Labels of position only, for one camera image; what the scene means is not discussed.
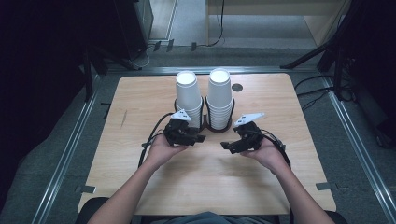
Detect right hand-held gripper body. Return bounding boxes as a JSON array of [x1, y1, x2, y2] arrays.
[[233, 112, 265, 153]]

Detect black cabinet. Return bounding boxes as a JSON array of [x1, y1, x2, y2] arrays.
[[112, 0, 154, 61]]

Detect white floor cable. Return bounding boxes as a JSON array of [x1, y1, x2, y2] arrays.
[[132, 43, 157, 68]]

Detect metal floor rail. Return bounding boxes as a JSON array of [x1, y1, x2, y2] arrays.
[[320, 76, 396, 224], [31, 74, 101, 224], [106, 65, 325, 76]]

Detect grey tape strip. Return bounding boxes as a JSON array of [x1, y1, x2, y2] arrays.
[[315, 181, 339, 191], [75, 185, 97, 194]]

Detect thin black hanging cable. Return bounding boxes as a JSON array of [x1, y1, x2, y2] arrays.
[[197, 0, 226, 49]]

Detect light wooden furniture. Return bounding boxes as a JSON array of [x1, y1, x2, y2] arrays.
[[205, 0, 354, 49]]

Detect person's left hand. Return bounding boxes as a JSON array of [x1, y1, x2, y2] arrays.
[[143, 133, 188, 171]]

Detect black chair armrest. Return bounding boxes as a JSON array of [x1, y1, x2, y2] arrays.
[[323, 210, 349, 224], [75, 196, 110, 224]]

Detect black floor cables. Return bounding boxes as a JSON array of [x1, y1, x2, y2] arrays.
[[293, 74, 335, 112]]

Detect black tripod stand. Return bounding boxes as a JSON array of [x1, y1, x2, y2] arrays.
[[279, 0, 362, 92]]

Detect person's grey clothing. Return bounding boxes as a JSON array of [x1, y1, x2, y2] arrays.
[[155, 211, 281, 224]]

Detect black wire cup holder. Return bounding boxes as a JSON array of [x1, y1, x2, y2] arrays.
[[173, 94, 236, 134]]

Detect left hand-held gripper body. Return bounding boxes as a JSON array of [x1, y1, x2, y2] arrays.
[[163, 108, 195, 147]]

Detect person's right hand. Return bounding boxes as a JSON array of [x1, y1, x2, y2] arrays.
[[241, 138, 291, 175]]

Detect black metal stand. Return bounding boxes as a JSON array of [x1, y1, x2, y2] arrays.
[[81, 46, 144, 103]]

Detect right hand-held gripper black cable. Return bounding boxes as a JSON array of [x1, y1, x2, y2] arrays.
[[259, 128, 295, 224]]

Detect stack of white paper cups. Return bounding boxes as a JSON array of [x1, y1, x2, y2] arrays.
[[175, 70, 204, 130], [205, 67, 234, 131]]

